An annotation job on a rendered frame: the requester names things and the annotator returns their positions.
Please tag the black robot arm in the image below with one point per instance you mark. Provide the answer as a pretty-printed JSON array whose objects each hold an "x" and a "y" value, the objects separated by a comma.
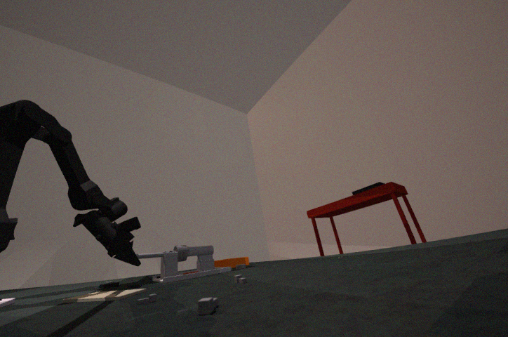
[{"x": 22, "y": 120}]

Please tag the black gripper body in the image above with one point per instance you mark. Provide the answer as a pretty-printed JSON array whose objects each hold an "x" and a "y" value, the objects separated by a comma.
[{"x": 110, "y": 238}]

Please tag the orange open tray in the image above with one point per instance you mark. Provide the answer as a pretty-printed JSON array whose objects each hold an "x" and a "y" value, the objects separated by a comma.
[{"x": 231, "y": 262}]

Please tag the beige flat plate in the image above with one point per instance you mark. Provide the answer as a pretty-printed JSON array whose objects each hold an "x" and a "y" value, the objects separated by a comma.
[{"x": 103, "y": 296}]

